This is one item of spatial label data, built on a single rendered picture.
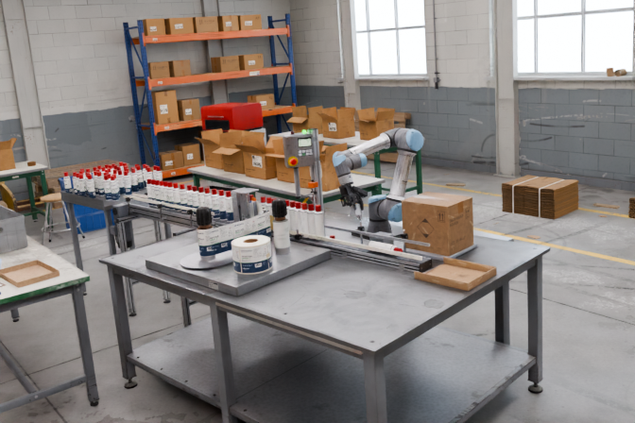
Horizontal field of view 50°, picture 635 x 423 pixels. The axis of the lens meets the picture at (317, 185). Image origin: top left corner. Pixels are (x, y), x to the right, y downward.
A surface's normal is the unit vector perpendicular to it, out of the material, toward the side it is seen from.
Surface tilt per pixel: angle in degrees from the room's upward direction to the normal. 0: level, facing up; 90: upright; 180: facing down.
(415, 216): 90
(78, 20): 90
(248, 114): 90
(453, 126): 90
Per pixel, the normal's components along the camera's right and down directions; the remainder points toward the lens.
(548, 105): -0.79, 0.18
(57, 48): 0.61, 0.12
